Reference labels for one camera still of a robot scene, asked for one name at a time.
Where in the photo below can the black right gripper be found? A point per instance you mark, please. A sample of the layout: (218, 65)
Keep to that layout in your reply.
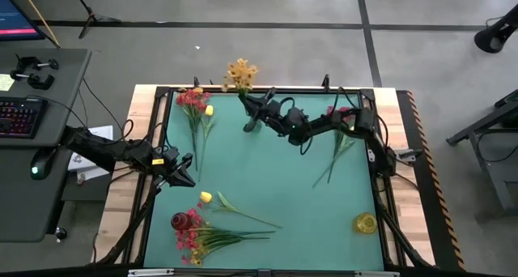
(277, 115)

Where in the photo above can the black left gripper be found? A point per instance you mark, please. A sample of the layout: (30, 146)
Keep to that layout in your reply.
(168, 161)

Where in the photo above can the red artificial flower bunch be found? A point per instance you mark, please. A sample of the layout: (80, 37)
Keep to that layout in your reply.
(342, 110)
(192, 100)
(188, 233)

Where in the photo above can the yellow glass vase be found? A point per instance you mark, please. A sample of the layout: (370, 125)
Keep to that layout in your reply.
(365, 223)

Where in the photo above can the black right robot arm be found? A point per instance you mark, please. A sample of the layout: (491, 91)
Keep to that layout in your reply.
(323, 127)

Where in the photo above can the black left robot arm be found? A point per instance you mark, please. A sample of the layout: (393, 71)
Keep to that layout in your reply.
(101, 149)

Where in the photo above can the red glass vase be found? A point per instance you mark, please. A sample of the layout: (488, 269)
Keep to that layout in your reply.
(181, 221)

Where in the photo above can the white paper sheets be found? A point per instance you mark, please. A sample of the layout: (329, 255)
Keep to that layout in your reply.
(90, 172)

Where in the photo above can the black round knob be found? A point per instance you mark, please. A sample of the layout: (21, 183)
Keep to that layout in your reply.
(60, 233)

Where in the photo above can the teal table mat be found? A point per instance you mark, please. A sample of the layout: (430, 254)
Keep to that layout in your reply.
(307, 244)

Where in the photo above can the black computer mouse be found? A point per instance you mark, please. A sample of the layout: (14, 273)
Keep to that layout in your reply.
(40, 163)

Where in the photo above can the grey desk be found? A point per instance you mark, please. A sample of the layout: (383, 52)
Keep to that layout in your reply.
(24, 204)

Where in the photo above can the black screw clamp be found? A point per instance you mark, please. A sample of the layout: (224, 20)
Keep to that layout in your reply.
(30, 62)
(36, 82)

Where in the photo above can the backlit black keyboard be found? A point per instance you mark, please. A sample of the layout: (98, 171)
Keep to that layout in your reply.
(20, 117)

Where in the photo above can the black tripod stand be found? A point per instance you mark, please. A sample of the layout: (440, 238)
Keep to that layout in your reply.
(94, 17)

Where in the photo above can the pale yellow sticky note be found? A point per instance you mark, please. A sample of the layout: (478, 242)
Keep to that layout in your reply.
(5, 82)

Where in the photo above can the black hazard-striped table edge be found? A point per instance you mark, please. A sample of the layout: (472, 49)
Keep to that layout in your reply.
(437, 212)

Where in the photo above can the thin yellow rod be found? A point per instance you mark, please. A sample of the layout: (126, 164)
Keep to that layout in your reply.
(39, 16)

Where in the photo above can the monitor with blue screen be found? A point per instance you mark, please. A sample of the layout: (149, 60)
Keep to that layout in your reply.
(16, 22)

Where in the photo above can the black round stand base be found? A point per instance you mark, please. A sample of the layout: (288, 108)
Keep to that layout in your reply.
(491, 38)

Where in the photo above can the small black frame clamp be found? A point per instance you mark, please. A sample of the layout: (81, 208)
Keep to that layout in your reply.
(325, 82)
(196, 82)

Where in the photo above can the black aluminium table frame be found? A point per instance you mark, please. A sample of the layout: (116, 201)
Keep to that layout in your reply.
(162, 92)

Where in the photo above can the silver metal bracket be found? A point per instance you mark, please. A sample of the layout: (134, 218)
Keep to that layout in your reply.
(149, 272)
(376, 274)

